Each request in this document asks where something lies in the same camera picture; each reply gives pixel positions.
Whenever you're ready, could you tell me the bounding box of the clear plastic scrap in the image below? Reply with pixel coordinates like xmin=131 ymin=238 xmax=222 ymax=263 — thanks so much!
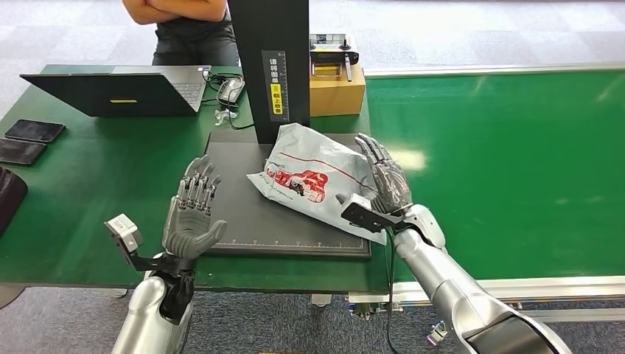
xmin=212 ymin=109 xmax=238 ymax=127

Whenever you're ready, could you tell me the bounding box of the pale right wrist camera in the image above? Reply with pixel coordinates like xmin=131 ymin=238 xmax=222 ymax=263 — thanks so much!
xmin=337 ymin=193 xmax=393 ymax=235

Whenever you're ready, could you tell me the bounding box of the black rounded object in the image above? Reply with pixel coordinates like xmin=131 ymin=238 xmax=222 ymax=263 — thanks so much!
xmin=0 ymin=167 xmax=28 ymax=239

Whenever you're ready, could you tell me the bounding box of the black remote controller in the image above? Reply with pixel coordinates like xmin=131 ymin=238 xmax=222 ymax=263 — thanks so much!
xmin=308 ymin=33 xmax=360 ymax=83

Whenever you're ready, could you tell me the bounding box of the silver cable connector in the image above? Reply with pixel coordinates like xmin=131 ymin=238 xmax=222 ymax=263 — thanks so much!
xmin=425 ymin=321 xmax=448 ymax=347

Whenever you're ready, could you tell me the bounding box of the black smartphone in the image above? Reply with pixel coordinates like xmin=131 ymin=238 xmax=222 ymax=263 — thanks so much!
xmin=4 ymin=119 xmax=66 ymax=145
xmin=0 ymin=139 xmax=48 ymax=167

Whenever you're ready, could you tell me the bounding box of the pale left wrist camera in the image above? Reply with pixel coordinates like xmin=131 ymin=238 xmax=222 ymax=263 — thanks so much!
xmin=104 ymin=213 xmax=144 ymax=256

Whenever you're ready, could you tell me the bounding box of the grey power adapter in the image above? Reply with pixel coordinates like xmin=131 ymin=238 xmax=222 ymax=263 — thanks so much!
xmin=217 ymin=77 xmax=245 ymax=108

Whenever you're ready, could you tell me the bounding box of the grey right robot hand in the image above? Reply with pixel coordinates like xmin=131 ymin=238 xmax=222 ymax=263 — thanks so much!
xmin=354 ymin=133 xmax=414 ymax=216

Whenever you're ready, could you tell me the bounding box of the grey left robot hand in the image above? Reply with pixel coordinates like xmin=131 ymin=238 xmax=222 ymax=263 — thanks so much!
xmin=161 ymin=155 xmax=229 ymax=260

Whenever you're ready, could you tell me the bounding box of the white plastic courier package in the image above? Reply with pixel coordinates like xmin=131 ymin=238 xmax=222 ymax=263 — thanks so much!
xmin=246 ymin=122 xmax=388 ymax=246

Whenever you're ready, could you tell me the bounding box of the brown cardboard box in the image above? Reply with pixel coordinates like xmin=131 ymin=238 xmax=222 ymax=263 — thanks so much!
xmin=308 ymin=62 xmax=366 ymax=118

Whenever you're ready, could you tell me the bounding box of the person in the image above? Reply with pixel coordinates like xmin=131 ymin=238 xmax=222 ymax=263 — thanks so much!
xmin=122 ymin=0 xmax=240 ymax=67

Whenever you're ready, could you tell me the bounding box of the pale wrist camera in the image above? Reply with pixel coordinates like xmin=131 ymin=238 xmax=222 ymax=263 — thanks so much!
xmin=337 ymin=193 xmax=393 ymax=235
xmin=104 ymin=213 xmax=144 ymax=256

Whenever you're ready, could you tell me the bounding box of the black adapter cable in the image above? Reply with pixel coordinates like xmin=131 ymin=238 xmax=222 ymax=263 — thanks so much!
xmin=200 ymin=69 xmax=255 ymax=131

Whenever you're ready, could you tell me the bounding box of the black open laptop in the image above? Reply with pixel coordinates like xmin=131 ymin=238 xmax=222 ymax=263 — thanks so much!
xmin=19 ymin=65 xmax=212 ymax=119

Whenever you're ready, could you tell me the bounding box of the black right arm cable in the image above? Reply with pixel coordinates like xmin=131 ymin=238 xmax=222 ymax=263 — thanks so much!
xmin=384 ymin=226 xmax=399 ymax=354

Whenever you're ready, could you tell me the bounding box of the green conveyor belt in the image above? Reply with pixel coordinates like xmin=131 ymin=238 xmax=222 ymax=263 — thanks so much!
xmin=347 ymin=62 xmax=625 ymax=325

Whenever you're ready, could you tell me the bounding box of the black weighing device with column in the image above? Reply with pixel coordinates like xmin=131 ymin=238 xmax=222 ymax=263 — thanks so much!
xmin=202 ymin=0 xmax=372 ymax=259

